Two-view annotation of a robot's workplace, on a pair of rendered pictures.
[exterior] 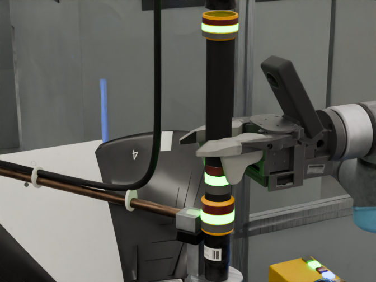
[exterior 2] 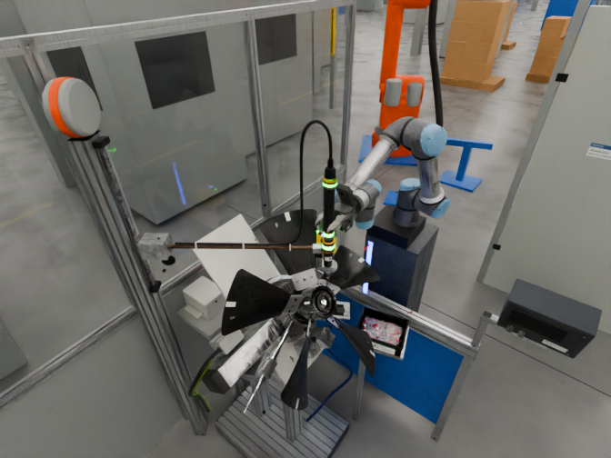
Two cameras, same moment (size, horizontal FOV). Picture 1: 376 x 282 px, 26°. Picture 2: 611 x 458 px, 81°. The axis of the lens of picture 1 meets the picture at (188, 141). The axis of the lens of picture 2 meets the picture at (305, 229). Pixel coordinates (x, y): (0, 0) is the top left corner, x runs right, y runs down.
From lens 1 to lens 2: 0.60 m
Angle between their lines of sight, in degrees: 29
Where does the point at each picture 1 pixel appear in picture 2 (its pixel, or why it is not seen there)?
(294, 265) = not seen: hidden behind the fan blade
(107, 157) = (265, 228)
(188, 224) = (318, 251)
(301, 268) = not seen: hidden behind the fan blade
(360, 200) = (360, 220)
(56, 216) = (237, 252)
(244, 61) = (263, 154)
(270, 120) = (339, 206)
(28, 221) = (228, 258)
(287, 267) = not seen: hidden behind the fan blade
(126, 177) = (275, 234)
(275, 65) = (344, 189)
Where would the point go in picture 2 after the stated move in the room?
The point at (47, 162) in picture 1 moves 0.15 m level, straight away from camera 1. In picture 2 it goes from (225, 231) to (208, 214)
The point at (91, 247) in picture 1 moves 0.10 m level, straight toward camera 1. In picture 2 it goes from (254, 259) to (266, 273)
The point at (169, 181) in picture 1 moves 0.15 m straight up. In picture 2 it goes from (295, 232) to (294, 197)
